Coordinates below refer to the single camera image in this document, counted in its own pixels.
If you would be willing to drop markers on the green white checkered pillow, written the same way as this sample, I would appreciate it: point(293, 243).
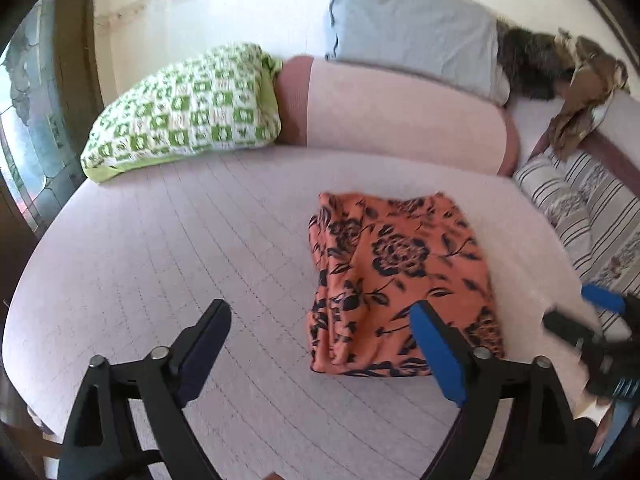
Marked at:
point(190, 110)

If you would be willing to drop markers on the wooden window frame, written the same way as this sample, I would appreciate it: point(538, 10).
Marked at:
point(85, 60)

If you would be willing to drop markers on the orange black floral shirt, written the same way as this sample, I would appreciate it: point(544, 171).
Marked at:
point(395, 270)

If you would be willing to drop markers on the stained glass window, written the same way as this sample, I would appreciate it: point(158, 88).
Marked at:
point(30, 120)

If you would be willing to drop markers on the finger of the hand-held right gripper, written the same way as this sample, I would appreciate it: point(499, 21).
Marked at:
point(570, 330)
point(605, 301)

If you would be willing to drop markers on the pink bolster pillow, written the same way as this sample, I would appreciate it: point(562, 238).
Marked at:
point(400, 115)

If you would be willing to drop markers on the dark furry cloth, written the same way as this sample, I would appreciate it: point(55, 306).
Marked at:
point(530, 65)

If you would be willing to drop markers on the pink quilted bed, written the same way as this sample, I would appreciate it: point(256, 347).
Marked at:
point(175, 250)

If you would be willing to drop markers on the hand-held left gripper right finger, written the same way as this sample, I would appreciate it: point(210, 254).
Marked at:
point(440, 355)

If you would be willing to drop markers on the grey blue pillow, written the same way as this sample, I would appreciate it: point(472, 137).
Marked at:
point(410, 30)

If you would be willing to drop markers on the brown patterned cloth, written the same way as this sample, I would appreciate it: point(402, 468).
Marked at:
point(580, 95)

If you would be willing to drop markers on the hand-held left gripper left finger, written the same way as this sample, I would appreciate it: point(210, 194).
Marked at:
point(200, 355)

